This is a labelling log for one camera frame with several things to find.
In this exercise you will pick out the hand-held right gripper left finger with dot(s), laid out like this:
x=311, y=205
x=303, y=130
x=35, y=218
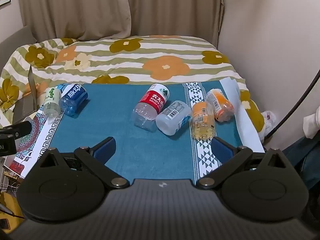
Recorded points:
x=105, y=150

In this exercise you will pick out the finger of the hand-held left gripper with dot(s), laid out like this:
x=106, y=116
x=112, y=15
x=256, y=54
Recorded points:
x=21, y=128

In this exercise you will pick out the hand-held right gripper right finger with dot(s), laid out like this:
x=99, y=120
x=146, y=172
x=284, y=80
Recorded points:
x=221, y=151

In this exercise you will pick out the mandala printed mat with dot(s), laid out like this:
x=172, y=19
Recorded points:
x=26, y=142

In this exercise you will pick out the grey laptop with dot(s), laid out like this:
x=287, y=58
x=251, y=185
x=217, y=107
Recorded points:
x=25, y=105

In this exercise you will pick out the teal patterned cloth mat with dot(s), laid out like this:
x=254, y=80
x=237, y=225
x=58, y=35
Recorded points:
x=120, y=130

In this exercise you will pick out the orange label yellow-filled bottle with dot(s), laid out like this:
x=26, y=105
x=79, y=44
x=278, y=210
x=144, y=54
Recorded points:
x=203, y=120

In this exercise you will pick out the green dotted label plastic bottle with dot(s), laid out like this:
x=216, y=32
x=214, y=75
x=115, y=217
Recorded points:
x=51, y=102

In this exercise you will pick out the orange plastic bottle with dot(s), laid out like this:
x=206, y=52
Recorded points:
x=221, y=106

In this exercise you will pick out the white plastic bag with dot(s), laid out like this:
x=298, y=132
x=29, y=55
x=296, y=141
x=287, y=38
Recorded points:
x=269, y=121

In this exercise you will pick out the white label clear plastic bottle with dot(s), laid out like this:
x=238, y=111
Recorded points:
x=173, y=117

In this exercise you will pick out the yellow object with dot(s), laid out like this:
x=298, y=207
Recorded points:
x=8, y=205

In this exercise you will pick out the blue label plastic bottle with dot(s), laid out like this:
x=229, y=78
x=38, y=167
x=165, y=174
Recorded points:
x=73, y=100

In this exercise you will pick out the red label plastic bottle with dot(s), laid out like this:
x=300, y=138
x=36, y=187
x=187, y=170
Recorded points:
x=151, y=106

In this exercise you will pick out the person's blue jeans leg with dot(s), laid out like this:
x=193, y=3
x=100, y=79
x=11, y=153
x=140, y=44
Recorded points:
x=306, y=160

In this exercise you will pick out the grey sofa back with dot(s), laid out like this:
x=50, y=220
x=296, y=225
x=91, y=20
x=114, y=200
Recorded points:
x=15, y=40

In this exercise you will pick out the person's white clothing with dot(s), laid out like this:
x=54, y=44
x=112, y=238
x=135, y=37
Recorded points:
x=312, y=123

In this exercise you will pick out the floral striped blanket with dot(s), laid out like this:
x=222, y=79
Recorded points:
x=140, y=60

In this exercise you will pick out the beige curtain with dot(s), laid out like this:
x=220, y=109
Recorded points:
x=100, y=7

